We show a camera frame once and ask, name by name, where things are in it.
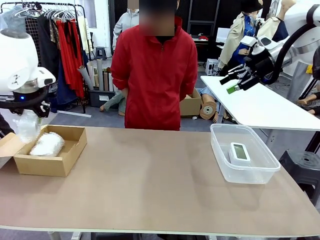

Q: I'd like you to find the black right arm hose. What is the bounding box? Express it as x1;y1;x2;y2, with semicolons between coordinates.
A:
259;24;320;86

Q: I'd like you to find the dark sleeved bystander arm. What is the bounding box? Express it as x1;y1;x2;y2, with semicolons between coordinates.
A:
0;113;16;138

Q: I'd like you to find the mannequin in green shirt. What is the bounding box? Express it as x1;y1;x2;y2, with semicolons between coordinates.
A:
99;88;127;117

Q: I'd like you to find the clear plastic container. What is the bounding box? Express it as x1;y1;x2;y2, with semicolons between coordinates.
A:
209;123;282;185

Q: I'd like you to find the cream paper roll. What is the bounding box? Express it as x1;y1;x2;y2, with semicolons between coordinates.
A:
86;61;97;88

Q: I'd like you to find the metal bar on floor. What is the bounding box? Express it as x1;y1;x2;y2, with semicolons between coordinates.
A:
57;110;92;118

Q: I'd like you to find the mannequin in beige coat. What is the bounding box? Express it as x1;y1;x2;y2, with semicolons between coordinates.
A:
217;0;264;76

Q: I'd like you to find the person in red jacket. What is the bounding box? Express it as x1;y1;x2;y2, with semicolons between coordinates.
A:
110;0;199;132

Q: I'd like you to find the mannequin lying on floor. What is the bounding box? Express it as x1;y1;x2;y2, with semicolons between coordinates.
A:
296;83;320;116

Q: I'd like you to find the brown cardboard box on floor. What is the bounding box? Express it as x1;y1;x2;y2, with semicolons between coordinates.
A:
179;87;203;119

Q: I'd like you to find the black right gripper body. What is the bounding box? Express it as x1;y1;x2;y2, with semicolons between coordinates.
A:
246;56;275;85

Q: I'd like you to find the black plastic stool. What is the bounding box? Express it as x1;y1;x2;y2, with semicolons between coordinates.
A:
278;149;320;201

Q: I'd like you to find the white monitor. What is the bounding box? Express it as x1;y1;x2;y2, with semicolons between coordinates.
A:
216;27;233;43

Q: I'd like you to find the mannequin in grey hoodie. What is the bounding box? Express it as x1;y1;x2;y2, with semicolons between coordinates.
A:
112;0;141;55

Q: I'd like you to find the white side table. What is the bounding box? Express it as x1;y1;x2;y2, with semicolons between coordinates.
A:
200;74;320;131

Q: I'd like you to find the tall grey paper roll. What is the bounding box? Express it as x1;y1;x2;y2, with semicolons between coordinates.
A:
96;58;105;91

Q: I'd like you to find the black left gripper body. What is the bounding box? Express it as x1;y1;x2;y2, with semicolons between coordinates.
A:
31;100;52;119

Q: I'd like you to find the small grey stool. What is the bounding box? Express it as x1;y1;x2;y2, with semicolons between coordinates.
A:
95;46;108;61

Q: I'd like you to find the mannequin in cream navy top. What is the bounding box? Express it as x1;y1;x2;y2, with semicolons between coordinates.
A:
259;0;291;43

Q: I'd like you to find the grey paper roll leaning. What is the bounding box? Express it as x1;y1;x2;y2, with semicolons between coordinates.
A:
77;65;95;91

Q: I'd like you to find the red hanging dress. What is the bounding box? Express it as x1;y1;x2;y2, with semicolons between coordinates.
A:
55;19;86;99

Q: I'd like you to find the wide bubble-wrapped clock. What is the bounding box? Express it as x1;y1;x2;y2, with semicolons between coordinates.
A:
29;132;66;158

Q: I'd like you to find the white paper roll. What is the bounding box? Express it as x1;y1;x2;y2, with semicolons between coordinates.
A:
107;72;115;92

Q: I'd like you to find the grey bin with label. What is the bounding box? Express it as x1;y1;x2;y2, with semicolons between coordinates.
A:
87;88;118;108

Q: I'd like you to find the unwrapped white digital clock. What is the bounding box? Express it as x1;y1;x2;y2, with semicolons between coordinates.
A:
227;141;252;168

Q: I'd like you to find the narrow bubble-wrapped clock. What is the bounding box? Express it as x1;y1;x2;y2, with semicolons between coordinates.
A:
12;109;42;145

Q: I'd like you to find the cream hanging garment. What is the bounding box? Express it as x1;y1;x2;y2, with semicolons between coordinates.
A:
76;15;90;55

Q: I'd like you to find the open brown cardboard box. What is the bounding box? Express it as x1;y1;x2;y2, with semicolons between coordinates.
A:
0;124;88;178

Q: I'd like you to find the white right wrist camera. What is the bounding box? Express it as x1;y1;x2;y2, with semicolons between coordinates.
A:
240;35;259;49

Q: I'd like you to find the black hanging garment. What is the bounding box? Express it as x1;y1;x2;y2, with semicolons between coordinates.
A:
36;14;60;81

